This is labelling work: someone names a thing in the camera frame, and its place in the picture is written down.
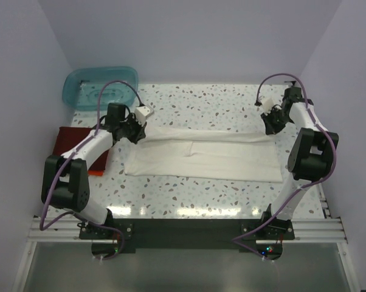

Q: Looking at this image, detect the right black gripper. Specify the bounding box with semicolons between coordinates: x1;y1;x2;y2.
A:
261;106;292;135

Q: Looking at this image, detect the white t shirt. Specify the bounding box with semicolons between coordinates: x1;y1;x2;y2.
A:
125;127;283;183

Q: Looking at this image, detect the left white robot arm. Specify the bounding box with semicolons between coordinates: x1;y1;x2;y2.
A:
40;103;153;238

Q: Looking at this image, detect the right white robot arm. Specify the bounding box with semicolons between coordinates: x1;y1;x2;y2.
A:
259;85;339;239

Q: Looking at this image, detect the teal plastic bin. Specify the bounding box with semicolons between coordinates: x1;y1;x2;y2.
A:
62;66;139;111

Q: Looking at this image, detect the folded dark red shirt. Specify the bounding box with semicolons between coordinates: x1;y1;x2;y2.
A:
50;126;111;173

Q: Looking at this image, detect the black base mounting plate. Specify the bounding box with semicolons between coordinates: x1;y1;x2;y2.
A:
77;218;295;259

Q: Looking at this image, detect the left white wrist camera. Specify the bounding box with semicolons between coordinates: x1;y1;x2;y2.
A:
134;105;154;125

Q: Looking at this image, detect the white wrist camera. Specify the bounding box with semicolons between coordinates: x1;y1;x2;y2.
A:
255;97;275;113
134;105;154;125

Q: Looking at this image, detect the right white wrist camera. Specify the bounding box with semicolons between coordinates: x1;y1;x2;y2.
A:
255;97;275;113

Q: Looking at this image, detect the aluminium extrusion rail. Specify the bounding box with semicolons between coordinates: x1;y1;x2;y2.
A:
27;217;348;243

